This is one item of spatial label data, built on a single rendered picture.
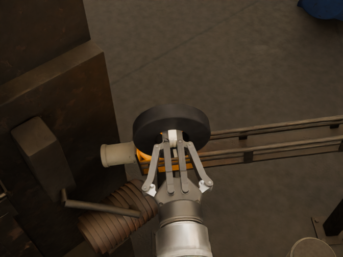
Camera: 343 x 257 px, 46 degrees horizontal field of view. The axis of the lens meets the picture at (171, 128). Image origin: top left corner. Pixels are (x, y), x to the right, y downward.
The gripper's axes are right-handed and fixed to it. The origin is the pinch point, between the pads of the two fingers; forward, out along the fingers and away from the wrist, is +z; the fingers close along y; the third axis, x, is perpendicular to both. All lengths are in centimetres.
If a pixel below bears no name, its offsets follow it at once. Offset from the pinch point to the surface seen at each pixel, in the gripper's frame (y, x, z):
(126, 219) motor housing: -12.4, -39.4, -2.6
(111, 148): -14.6, -22.4, 10.0
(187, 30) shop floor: 21, -98, 132
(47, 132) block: -27.7, -11.8, 9.0
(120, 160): -12.5, -24.0, 7.0
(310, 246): 35, -39, -14
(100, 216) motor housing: -19.4, -38.1, -1.9
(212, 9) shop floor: 37, -99, 150
